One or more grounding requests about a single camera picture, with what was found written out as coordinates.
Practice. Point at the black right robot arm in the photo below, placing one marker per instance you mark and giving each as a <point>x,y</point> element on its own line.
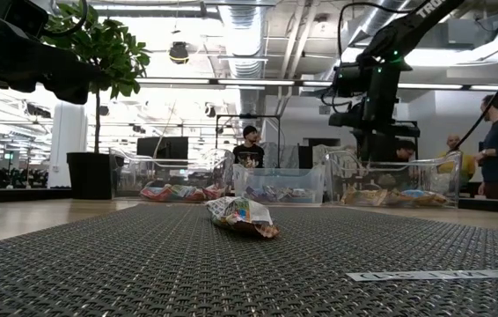
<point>412,24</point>

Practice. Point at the black square planter pot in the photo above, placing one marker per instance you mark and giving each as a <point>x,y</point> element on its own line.
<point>88,176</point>

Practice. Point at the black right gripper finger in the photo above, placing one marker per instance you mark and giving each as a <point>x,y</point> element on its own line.
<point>390,147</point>
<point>365,147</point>

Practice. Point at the long ceiling light strip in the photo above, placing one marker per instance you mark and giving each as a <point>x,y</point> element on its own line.
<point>317,84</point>
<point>255,82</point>
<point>174,81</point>
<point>429,86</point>

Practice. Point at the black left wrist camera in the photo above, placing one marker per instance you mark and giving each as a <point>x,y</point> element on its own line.
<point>27,17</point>

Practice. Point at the black computer monitor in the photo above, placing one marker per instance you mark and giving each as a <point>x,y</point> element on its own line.
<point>163,147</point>

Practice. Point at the white label strip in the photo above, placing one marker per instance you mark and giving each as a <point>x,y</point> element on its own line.
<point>438,275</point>

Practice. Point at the black ceiling spotlight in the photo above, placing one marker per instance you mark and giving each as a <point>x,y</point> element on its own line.
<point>178,53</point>

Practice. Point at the grey woven table mat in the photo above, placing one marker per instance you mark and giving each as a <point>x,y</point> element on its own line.
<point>143,273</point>

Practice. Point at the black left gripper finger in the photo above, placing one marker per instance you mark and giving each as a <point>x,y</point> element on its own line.
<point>73,72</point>
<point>72,94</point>

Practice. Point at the green leafy indoor tree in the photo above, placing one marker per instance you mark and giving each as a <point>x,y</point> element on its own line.
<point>112,44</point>

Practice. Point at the translucent white plastic bin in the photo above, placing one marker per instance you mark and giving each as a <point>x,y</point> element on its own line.
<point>280,176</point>

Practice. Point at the clear plastic bin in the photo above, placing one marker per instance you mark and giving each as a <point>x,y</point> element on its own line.
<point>165,171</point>
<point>429,176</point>

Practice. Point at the crumpled white granola bar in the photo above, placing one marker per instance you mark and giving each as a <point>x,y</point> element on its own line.
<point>240,216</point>

